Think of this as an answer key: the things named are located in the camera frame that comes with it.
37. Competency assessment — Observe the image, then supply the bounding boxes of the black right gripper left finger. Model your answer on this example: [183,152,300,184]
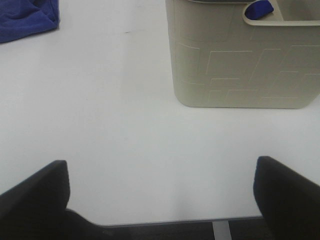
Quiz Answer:
[0,160,100,240]

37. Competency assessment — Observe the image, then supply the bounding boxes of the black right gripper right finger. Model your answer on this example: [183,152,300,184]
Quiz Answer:
[253,156,320,240]

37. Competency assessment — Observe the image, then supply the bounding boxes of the blue towel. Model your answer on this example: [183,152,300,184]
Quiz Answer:
[0,0,60,43]
[244,0,274,20]

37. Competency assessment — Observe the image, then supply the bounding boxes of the beige plastic basket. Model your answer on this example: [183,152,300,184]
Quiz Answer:
[165,0,320,109]

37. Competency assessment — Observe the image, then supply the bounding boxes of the blue towel in basket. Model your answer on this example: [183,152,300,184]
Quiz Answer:
[244,0,274,20]

